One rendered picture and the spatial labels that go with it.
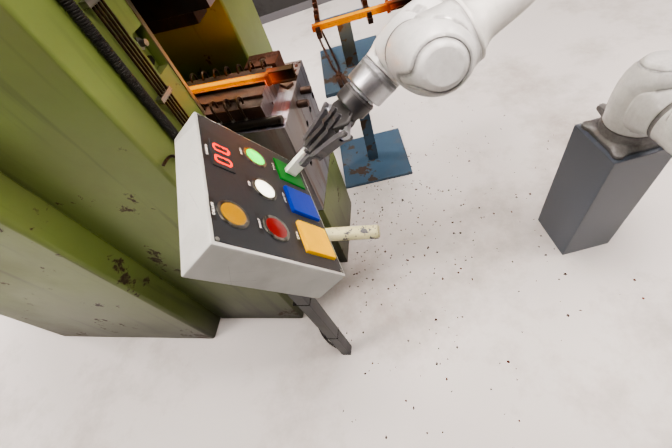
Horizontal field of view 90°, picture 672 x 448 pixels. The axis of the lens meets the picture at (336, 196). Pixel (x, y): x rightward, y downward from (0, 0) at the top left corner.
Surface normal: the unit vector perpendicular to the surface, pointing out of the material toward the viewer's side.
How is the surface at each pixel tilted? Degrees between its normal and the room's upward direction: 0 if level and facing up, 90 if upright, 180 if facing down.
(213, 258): 90
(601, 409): 0
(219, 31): 90
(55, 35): 90
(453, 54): 75
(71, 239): 90
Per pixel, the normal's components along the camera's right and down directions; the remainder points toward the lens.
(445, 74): -0.09, 0.55
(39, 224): 0.97, -0.08
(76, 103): -0.07, 0.79
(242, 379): -0.24, -0.60
